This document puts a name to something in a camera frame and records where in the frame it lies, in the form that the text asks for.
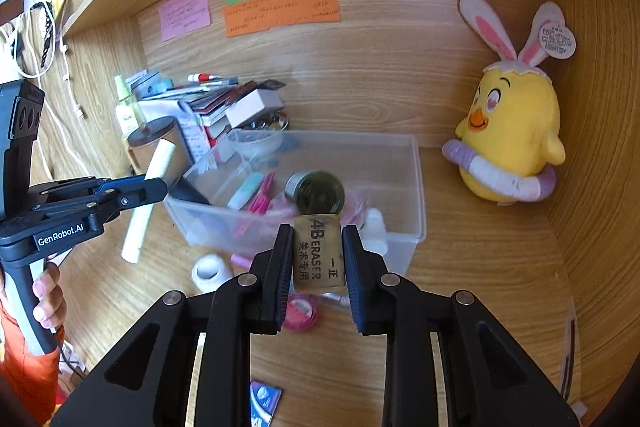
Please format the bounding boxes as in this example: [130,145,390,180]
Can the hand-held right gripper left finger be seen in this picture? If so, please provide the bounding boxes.
[50,223,296,427]

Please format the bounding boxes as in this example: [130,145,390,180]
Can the pile of white papers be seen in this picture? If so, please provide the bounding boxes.
[137,99,221,168]

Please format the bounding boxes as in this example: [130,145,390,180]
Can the white cardboard box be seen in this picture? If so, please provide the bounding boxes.
[224,88,283,128]

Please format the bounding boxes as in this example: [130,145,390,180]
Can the pink scissors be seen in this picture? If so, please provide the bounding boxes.
[247,172,278,214]

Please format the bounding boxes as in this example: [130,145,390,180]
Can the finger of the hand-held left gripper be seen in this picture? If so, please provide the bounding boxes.
[92,179,168,220]
[30,176,148,208]

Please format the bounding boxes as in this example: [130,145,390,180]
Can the blue grey case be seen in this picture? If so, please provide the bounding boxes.
[130,72,173,100]

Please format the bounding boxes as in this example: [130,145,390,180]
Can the person's left forearm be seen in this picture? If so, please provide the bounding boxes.
[0,277,66,423]

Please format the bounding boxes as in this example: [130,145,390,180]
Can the brown rectangular eraser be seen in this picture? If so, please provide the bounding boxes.
[293,213,347,294]

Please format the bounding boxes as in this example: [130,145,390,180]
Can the yellow chick plush toy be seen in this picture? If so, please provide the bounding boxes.
[441,0,578,208]

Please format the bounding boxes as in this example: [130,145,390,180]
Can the clear plastic bin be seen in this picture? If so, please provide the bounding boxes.
[164,128,427,280]

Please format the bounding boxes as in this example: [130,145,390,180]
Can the green spray bottle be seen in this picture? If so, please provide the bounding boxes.
[114,75,141,140]

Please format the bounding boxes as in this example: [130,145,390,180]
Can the white tape roll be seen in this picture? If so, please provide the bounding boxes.
[191,254,235,294]

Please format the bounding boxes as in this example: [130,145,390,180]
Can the blue white card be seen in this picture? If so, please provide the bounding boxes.
[249,379,285,427]

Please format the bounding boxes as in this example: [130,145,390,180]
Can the pink sticky note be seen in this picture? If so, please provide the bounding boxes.
[158,0,211,42]

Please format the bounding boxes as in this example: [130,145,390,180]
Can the white cable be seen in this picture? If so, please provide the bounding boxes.
[0,0,83,178]

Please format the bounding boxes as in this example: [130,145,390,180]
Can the dark glass bottle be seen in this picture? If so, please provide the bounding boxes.
[285,170,346,215]

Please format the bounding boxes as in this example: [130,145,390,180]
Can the pink washi tape roll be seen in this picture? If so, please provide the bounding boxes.
[282,294,319,333]

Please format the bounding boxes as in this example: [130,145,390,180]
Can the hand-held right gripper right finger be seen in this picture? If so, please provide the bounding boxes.
[341,224,581,427]

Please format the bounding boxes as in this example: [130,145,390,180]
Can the white bowl of beads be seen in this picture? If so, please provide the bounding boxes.
[227,114,291,160]

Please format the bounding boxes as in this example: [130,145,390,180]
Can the dark brown object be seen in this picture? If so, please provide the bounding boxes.
[240,78,287,94]

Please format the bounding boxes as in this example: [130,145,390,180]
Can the black coiled strap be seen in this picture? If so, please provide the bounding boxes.
[30,2,56,80]

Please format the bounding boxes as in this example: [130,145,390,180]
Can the cream cylindrical tube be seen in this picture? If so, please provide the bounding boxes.
[121,138,177,264]

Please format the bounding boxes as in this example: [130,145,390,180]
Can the teal correction tape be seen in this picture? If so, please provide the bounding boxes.
[227,172,265,211]

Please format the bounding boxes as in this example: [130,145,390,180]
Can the orange sticky note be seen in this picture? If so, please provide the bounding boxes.
[222,0,342,38]

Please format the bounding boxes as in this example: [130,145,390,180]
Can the small white bottle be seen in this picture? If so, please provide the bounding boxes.
[361,207,388,258]

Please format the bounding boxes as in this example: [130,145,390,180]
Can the stack of booklets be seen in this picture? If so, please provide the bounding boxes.
[187,82,251,140]

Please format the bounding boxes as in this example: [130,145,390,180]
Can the brown ceramic mug with lid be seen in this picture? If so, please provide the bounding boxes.
[126,117,186,175]

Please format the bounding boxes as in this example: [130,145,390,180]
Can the person's left hand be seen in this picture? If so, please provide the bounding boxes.
[31,266,65,333]

